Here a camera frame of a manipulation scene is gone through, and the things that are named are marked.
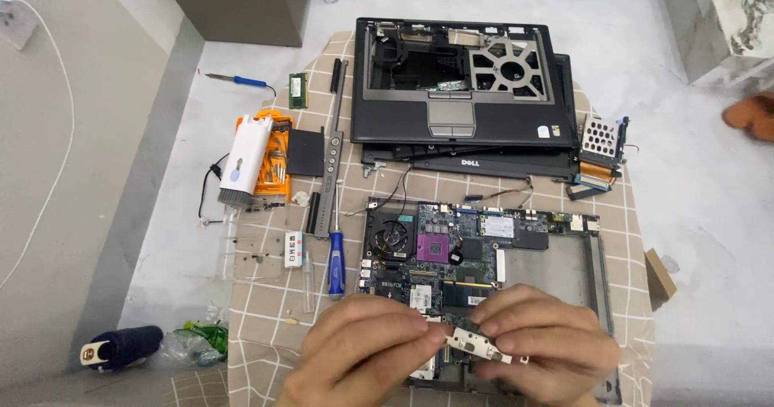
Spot person's left hand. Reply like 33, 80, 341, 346
277, 293, 449, 407

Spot person's right hand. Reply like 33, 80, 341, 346
469, 283, 622, 407

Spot white metal bracket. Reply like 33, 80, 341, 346
443, 326, 515, 365

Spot clear plastic syringe tube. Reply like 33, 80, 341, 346
302, 250, 317, 315

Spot beige checkered cloth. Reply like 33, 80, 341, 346
225, 30, 658, 407

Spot small white labelled box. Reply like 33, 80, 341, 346
283, 231, 304, 269

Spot brown cardboard piece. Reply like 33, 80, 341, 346
643, 247, 678, 312

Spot clear plastic lid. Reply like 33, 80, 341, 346
219, 204, 292, 283

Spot black ridged plastic strip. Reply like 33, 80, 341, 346
305, 192, 321, 236

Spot crumpled clear green plastic bag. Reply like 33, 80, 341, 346
158, 318, 230, 369

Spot grey button hinge cover strip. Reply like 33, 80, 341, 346
311, 60, 350, 240

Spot black laptop screen lid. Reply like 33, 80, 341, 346
361, 53, 583, 181

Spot black square cover panel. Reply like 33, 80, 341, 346
285, 127, 326, 179

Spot orange screwdriver bit case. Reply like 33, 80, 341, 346
236, 109, 295, 210

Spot perforated metal drive caddy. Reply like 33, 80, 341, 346
578, 115, 630, 171

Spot white cleaning brush kit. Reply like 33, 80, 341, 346
217, 114, 273, 208

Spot black laptop palmrest case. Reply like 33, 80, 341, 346
350, 17, 578, 148

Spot green memory module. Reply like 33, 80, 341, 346
288, 71, 309, 110

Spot thin blue precision screwdriver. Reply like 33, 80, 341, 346
204, 72, 270, 89

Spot marble patterned furniture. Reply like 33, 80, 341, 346
658, 0, 774, 91

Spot grey cabinet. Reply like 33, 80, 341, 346
155, 0, 316, 49

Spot large blue-handled screwdriver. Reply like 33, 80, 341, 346
327, 180, 347, 300

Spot laptop motherboard in base frame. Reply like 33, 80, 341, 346
357, 197, 622, 405

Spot thin black antenna wires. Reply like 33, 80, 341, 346
343, 164, 414, 218

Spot thin display cable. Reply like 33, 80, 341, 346
463, 175, 535, 210

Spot orange flex cable connector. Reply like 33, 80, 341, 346
566, 158, 622, 201

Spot black cable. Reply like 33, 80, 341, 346
198, 152, 232, 226

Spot white charger cable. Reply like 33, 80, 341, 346
0, 0, 77, 291

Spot white wall charger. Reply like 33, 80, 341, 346
0, 0, 38, 52

